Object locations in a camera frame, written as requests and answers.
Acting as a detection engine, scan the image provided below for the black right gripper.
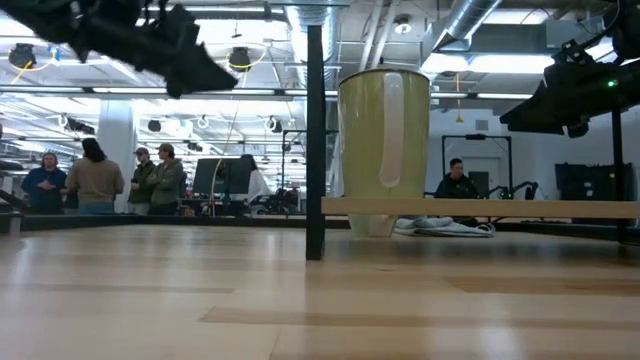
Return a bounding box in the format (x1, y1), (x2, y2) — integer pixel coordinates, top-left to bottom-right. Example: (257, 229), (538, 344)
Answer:
(499, 62), (621, 139)

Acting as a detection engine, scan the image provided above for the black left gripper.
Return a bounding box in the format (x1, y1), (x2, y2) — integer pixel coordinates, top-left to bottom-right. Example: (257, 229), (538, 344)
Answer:
(69, 0), (239, 100)

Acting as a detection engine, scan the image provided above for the tall pale yellow-green mug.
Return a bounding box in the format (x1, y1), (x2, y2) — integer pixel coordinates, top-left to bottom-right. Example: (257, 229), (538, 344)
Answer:
(337, 68), (432, 199)

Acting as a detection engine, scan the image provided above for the wooden shelf board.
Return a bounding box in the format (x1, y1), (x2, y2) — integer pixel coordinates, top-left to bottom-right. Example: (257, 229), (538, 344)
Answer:
(320, 196), (640, 220)

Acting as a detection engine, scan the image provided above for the black cabinet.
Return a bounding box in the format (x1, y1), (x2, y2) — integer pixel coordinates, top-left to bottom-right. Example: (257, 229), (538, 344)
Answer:
(554, 162), (636, 202)

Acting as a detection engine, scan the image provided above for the folded grey cloth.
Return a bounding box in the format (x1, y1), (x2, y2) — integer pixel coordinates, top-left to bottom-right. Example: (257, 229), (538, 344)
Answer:
(394, 215), (497, 239)

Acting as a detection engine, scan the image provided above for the black ceiling cable reel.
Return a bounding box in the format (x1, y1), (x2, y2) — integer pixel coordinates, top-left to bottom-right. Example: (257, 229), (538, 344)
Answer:
(227, 46), (254, 72)

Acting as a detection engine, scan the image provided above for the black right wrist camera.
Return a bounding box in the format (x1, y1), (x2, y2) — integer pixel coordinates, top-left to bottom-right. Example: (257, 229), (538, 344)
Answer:
(549, 38), (589, 71)

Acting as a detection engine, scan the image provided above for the black upright post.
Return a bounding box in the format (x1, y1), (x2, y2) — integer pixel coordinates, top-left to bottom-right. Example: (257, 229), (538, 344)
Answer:
(610, 107), (626, 246)

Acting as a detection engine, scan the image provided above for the silver ceiling air duct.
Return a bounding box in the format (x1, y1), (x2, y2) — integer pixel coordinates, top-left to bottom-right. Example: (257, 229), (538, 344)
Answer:
(287, 0), (341, 91)
(399, 0), (504, 96)

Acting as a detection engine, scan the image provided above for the black shelf end frame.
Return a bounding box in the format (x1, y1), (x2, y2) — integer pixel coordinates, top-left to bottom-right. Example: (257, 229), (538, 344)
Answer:
(305, 24), (327, 262)

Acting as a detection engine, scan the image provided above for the black table frame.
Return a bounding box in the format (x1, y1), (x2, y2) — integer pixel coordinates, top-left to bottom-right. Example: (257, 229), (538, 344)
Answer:
(0, 212), (640, 246)

